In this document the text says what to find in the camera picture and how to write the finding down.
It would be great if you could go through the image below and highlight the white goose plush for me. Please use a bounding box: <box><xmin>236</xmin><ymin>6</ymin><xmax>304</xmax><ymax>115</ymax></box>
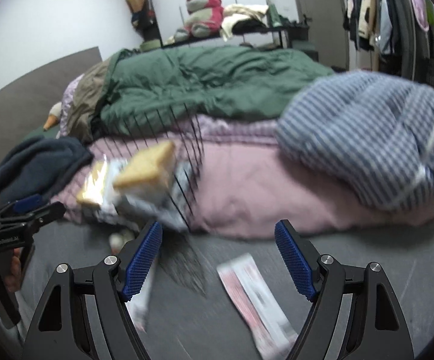
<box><xmin>43</xmin><ymin>102</ymin><xmax>62</xmax><ymax>131</ymax></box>

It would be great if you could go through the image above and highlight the white duck toy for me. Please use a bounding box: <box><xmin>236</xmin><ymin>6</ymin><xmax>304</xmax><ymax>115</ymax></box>
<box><xmin>109</xmin><ymin>229</ymin><xmax>139</xmax><ymax>255</ymax></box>

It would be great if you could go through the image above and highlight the pink bed sheet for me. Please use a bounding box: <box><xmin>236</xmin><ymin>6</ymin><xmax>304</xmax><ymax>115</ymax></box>
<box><xmin>49</xmin><ymin>74</ymin><xmax>434</xmax><ymax>241</ymax></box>

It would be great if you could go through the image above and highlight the pink plush bear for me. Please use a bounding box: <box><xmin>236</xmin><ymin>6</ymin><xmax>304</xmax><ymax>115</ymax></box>
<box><xmin>174</xmin><ymin>0</ymin><xmax>223</xmax><ymax>42</ymax></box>

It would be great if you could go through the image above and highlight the green duvet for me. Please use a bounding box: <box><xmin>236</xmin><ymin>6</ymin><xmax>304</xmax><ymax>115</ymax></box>
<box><xmin>90</xmin><ymin>46</ymin><xmax>333</xmax><ymax>137</ymax></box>

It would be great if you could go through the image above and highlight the white red-text snack packet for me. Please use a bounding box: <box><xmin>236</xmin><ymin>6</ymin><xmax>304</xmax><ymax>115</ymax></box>
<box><xmin>217</xmin><ymin>253</ymin><xmax>298</xmax><ymax>359</ymax></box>

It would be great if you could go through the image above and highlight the person's left hand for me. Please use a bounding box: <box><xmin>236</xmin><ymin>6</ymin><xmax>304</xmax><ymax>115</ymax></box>
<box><xmin>4</xmin><ymin>248</ymin><xmax>22</xmax><ymax>293</ymax></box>

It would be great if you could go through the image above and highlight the black wire basket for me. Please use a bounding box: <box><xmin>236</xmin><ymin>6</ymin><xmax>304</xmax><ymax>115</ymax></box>
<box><xmin>76</xmin><ymin>103</ymin><xmax>205</xmax><ymax>233</ymax></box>

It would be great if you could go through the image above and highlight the grey headboard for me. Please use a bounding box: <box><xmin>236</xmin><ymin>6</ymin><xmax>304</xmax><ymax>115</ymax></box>
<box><xmin>0</xmin><ymin>47</ymin><xmax>101</xmax><ymax>150</ymax></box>

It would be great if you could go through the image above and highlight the brown duvet lining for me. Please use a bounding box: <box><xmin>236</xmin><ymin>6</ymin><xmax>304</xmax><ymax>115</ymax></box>
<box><xmin>66</xmin><ymin>58</ymin><xmax>110</xmax><ymax>143</ymax></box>

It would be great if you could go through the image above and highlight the dark teal fleece blanket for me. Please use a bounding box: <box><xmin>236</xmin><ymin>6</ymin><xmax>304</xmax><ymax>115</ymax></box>
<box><xmin>0</xmin><ymin>136</ymin><xmax>93</xmax><ymax>207</ymax></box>

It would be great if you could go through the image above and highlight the blue checked pillow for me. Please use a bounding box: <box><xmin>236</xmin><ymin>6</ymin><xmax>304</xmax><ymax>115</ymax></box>
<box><xmin>275</xmin><ymin>71</ymin><xmax>434</xmax><ymax>211</ymax></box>

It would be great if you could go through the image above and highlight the grey door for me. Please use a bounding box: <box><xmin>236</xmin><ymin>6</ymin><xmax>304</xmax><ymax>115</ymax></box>
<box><xmin>296</xmin><ymin>0</ymin><xmax>349</xmax><ymax>71</ymax></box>

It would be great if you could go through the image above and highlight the clothes rack with garments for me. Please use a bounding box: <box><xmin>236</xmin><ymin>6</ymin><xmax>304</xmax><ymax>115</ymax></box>
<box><xmin>343</xmin><ymin>0</ymin><xmax>432</xmax><ymax>82</ymax></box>

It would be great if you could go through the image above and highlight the bagged bread slice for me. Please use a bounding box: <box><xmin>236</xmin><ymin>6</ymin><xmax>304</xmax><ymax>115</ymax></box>
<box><xmin>113</xmin><ymin>141</ymin><xmax>176</xmax><ymax>192</ymax></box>

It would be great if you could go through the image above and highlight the grey blue snack packet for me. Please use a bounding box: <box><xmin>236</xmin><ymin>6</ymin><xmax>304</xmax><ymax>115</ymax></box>
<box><xmin>114</xmin><ymin>161</ymin><xmax>193</xmax><ymax>233</ymax></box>

